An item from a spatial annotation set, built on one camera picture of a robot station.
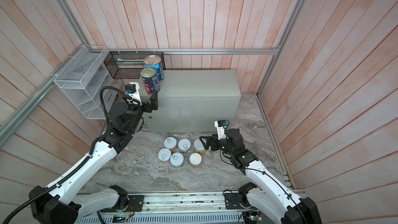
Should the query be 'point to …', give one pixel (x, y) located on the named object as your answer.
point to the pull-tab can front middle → (176, 159)
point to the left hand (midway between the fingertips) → (148, 93)
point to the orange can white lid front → (195, 159)
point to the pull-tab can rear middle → (184, 145)
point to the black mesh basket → (128, 65)
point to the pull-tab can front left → (164, 155)
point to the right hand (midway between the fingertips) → (206, 136)
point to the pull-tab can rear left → (170, 142)
